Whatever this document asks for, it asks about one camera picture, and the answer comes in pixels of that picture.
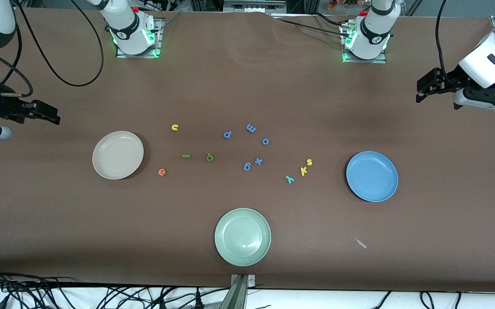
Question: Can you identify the thin grey cable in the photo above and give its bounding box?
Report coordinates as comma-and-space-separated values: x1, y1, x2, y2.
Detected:
160, 11, 181, 33

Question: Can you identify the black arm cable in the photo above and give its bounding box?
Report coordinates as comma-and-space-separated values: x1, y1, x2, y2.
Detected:
0, 0, 104, 97
435, 0, 460, 86

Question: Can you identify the aluminium frame profile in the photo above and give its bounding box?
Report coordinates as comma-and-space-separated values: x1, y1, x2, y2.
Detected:
223, 0, 287, 13

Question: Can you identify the pale green round plate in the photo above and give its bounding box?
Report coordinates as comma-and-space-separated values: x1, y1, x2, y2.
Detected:
214, 208, 272, 267

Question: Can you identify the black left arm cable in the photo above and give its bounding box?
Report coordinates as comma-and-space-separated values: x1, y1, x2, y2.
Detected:
435, 0, 460, 86

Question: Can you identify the beige round plate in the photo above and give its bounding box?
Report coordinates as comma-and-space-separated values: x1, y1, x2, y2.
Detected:
92, 130, 145, 180

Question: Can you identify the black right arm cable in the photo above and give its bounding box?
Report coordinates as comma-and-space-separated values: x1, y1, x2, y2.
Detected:
0, 0, 104, 97

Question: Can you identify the metal table edge bracket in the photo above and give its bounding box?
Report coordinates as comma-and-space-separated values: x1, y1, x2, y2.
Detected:
220, 274, 257, 309

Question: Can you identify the blue round plate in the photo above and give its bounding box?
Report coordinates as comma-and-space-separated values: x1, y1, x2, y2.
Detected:
345, 151, 399, 203

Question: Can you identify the orange brown dried plant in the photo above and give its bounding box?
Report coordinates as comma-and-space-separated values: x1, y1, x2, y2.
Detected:
327, 0, 359, 10

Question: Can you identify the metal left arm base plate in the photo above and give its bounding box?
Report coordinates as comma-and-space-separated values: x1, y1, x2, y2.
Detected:
343, 24, 387, 64

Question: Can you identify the brown table cover sheet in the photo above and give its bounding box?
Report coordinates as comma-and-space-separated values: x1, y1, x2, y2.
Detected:
0, 6, 495, 294

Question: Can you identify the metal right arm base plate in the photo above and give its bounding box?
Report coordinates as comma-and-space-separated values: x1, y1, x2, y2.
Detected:
116, 17, 164, 58

